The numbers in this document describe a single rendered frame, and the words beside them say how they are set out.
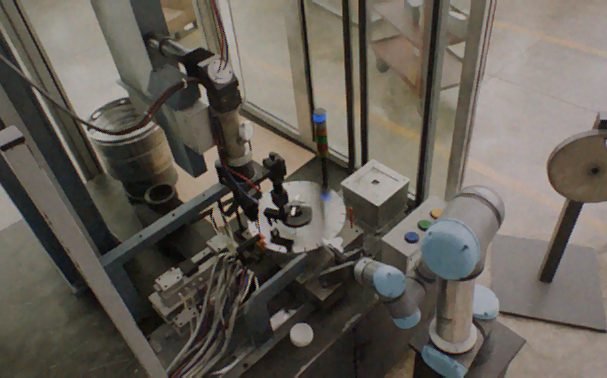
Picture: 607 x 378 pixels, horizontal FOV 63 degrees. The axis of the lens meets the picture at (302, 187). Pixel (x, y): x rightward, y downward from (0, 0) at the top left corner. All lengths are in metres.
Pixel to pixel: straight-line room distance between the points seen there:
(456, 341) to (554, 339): 1.33
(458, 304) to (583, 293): 1.64
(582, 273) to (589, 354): 0.44
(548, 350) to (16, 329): 2.16
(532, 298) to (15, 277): 2.26
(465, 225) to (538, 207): 2.13
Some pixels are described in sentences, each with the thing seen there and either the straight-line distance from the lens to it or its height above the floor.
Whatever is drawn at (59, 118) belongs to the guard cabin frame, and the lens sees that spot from 2.29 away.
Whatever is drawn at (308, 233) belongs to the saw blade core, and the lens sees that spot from 1.60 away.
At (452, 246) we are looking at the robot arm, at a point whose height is 1.37.
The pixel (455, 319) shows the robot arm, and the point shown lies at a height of 1.10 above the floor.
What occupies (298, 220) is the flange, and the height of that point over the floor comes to 0.96.
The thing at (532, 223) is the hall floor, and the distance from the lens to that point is 3.05.
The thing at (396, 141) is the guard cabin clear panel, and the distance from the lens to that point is 1.84.
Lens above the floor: 2.14
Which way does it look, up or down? 43 degrees down
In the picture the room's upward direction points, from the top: 8 degrees counter-clockwise
